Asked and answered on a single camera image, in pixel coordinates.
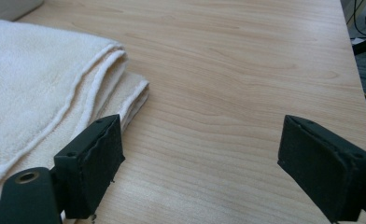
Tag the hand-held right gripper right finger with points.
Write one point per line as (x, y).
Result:
(321, 168)

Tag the cream towel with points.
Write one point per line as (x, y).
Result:
(38, 81)

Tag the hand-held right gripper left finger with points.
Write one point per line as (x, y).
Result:
(91, 161)

